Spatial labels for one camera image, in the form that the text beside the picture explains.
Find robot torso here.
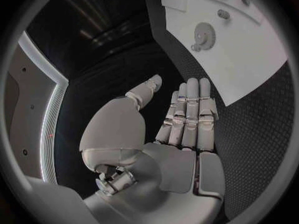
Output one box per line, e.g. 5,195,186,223
4,30,70,185

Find small grey peg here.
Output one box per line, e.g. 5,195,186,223
217,9,231,20

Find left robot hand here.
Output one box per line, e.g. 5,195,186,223
78,74,227,224

